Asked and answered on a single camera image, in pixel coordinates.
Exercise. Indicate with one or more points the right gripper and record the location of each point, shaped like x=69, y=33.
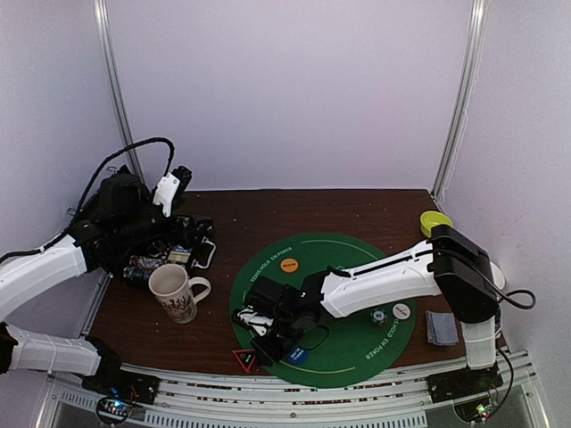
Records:
x=271, y=335

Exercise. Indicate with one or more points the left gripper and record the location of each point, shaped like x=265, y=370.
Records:
x=174, y=237

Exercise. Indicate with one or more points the blue poker chip stack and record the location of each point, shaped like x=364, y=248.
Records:
x=378, y=317

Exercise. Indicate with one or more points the blue playing card deck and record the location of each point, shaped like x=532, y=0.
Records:
x=441, y=329

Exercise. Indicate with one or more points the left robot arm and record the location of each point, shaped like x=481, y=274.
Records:
x=25, y=277

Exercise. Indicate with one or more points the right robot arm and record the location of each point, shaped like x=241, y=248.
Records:
x=447, y=264

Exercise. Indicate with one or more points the red black triangle token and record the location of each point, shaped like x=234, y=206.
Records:
x=245, y=358

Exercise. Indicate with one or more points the blue small blind button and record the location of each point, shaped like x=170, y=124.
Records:
x=297, y=356

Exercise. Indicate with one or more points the clear dealer button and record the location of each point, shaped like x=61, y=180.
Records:
x=156, y=247

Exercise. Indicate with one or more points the front poker chip row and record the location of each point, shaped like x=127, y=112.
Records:
x=136, y=276

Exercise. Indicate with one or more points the blue playing card box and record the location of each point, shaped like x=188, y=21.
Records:
x=180, y=255

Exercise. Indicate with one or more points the black poker case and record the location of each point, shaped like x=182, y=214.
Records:
x=113, y=261

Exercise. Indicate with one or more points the white floral mug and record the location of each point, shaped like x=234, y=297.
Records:
x=177, y=292

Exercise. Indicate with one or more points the orange big blind button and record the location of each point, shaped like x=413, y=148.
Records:
x=289, y=265

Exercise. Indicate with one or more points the round green poker mat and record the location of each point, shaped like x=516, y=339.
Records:
x=355, y=350

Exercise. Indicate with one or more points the white dealer button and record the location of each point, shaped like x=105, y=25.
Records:
x=401, y=311

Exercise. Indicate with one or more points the green bowl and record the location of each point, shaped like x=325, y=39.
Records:
x=432, y=218

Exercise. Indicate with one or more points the orange bowl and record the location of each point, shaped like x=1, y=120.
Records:
x=498, y=278

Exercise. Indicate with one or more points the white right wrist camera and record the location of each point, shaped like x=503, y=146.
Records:
x=250, y=319

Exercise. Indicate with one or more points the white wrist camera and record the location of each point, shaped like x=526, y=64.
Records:
x=250, y=319
x=170, y=187

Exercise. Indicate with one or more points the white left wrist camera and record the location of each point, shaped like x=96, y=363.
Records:
x=170, y=187

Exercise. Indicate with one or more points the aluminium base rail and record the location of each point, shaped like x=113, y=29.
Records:
x=397, y=397

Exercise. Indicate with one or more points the left aluminium frame post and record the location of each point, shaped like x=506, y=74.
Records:
x=105, y=35

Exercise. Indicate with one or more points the aluminium frame post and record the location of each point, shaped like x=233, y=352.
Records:
x=105, y=35
x=459, y=115

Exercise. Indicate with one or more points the right aluminium frame post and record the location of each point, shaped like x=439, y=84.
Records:
x=459, y=115

